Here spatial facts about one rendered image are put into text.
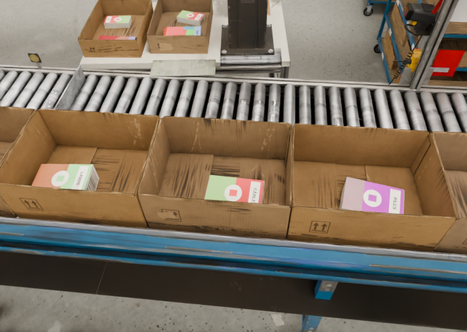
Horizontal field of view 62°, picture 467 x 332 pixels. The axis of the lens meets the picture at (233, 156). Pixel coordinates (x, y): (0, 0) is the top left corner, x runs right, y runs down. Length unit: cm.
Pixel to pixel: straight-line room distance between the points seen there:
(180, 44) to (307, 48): 162
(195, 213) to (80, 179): 38
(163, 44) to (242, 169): 91
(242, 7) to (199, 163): 84
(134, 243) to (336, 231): 54
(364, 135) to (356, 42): 235
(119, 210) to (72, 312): 108
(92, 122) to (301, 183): 68
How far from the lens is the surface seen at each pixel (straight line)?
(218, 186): 112
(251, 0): 183
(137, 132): 128
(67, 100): 182
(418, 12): 171
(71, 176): 125
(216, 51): 197
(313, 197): 119
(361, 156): 128
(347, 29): 365
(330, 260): 107
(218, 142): 124
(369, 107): 172
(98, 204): 111
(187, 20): 216
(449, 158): 135
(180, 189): 121
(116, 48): 199
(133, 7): 229
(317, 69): 314
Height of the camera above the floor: 186
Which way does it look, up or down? 50 degrees down
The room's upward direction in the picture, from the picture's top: 2 degrees counter-clockwise
